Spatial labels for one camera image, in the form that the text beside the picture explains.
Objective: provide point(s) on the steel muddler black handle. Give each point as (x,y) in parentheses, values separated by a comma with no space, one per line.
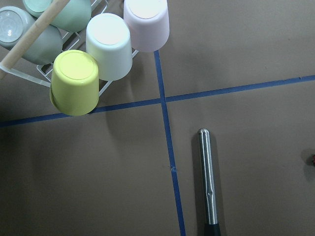
(212,226)

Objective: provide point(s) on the yellow cup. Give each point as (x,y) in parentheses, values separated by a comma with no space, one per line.
(74,83)

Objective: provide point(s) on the green cup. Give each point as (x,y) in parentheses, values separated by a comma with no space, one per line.
(74,17)

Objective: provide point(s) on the clear cup rack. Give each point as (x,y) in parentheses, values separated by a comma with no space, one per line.
(71,40)

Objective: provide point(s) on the white cup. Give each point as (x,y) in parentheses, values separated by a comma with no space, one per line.
(108,42)

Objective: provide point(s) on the pink cup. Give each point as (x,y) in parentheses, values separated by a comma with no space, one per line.
(148,22)

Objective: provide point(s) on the wooden stick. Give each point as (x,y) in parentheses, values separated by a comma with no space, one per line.
(33,33)

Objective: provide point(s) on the grey cup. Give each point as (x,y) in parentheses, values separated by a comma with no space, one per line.
(15,25)

